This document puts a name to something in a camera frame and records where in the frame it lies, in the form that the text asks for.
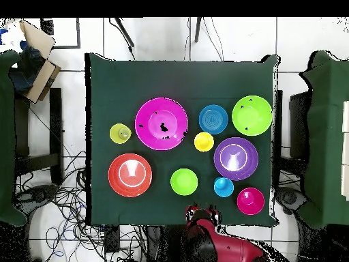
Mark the small green bowl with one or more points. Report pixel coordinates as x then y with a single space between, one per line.
184 181

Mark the purple bowl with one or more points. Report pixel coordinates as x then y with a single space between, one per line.
223 169

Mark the blue cup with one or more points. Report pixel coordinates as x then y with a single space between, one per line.
225 189

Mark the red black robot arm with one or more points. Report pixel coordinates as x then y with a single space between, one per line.
231 251

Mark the large pink bowl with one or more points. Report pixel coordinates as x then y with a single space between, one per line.
152 136

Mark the orange-yellow cup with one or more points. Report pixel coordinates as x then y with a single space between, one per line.
204 142

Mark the blue bowl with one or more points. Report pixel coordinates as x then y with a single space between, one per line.
213 119

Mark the pale yellow translucent cup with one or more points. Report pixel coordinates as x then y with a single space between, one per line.
116 133

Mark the orange bowl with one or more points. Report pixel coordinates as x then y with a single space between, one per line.
114 174

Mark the dark green table cloth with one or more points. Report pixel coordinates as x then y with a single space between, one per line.
122 82

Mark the large green bowl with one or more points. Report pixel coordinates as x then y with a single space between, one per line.
256 117

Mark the small pink-red bowl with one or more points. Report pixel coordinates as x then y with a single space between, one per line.
253 204

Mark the black floor box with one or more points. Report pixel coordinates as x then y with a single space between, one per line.
112 238

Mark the black tripod leg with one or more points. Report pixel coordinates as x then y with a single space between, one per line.
198 30
124 31

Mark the black grey floor stand base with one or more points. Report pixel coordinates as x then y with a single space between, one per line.
289 198
41 193

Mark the green cloth side table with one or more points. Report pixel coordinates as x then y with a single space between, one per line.
327 136
5 136

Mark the dark blue bag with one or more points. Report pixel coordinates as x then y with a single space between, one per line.
24 73

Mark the white drawer unit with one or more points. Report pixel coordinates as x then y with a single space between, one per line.
346 150

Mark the cardboard box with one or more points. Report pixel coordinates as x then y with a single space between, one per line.
35 38

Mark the black stool frame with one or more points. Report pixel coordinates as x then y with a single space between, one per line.
56 122

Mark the black floor frame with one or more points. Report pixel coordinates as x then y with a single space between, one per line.
78 32

